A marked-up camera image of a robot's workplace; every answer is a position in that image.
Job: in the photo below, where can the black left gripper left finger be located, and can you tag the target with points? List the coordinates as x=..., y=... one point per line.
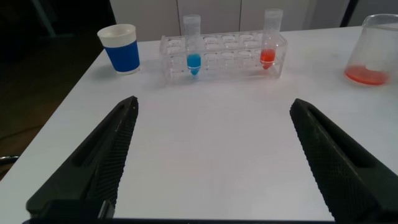
x=84, y=177

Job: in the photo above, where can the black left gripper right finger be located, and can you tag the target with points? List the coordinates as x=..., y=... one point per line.
x=351, y=177

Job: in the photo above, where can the clear glass beaker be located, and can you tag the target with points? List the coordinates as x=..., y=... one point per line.
x=367, y=74

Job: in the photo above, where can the red pigment test tube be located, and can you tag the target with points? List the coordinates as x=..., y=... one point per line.
x=267, y=56

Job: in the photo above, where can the blue pigment test tube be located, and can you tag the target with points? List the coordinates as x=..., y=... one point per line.
x=193, y=60

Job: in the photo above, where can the clear acrylic test tube rack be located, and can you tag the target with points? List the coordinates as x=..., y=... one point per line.
x=224, y=73

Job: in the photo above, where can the metal chair base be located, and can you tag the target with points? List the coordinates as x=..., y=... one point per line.
x=7, y=159

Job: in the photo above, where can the blue and white paper cup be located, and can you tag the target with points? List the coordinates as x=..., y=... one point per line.
x=123, y=57

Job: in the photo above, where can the white partition panel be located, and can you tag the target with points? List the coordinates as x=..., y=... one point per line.
x=376, y=7
x=217, y=15
x=326, y=12
x=295, y=12
x=146, y=15

